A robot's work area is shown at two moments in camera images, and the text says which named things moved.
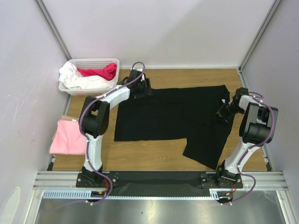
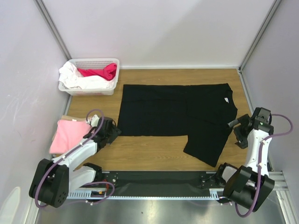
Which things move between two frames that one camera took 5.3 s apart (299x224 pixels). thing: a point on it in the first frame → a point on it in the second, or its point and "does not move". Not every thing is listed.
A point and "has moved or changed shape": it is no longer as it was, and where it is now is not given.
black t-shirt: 179,113 has moved or changed shape
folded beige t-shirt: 70,118 does not move
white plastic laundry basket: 94,63 does not move
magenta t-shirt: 108,73 does not move
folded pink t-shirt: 68,138 does not move
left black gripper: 147,91 → 115,132
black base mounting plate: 159,183 does not move
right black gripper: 224,111 → 241,131
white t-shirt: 70,76 does not move
